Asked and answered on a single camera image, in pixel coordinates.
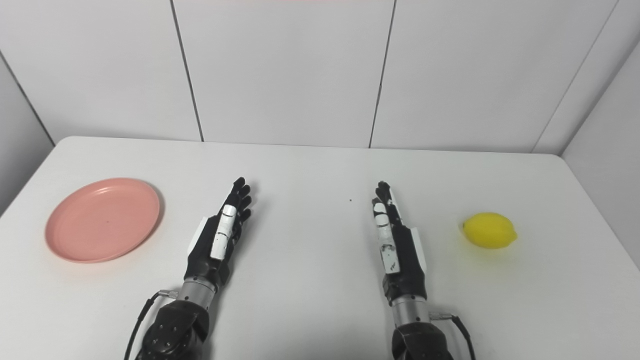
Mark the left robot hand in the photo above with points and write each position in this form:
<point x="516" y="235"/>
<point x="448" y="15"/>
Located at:
<point x="215" y="245"/>

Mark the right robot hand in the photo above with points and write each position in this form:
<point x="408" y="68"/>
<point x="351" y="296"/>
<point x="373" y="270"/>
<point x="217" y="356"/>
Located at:
<point x="397" y="250"/>

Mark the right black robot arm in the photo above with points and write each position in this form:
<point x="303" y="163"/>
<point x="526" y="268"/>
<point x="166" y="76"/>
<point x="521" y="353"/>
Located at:
<point x="417" y="330"/>

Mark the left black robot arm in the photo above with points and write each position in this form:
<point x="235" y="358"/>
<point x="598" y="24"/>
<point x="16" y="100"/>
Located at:
<point x="180" y="322"/>

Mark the pink plate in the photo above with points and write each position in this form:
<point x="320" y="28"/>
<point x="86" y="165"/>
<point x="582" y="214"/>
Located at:
<point x="102" y="220"/>

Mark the yellow lemon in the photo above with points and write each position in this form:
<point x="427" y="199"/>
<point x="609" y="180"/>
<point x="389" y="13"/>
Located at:
<point x="489" y="230"/>

